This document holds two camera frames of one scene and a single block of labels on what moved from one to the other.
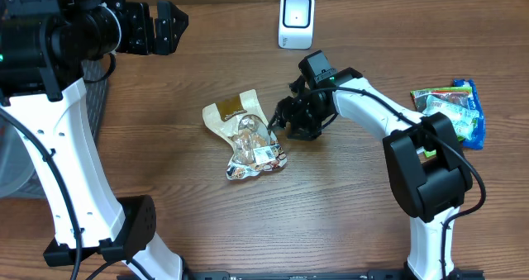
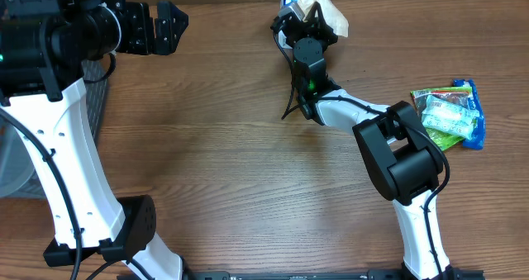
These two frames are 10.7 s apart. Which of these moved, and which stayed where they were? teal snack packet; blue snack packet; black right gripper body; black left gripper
Moved: black right gripper body
Stayed: black left gripper; teal snack packet; blue snack packet
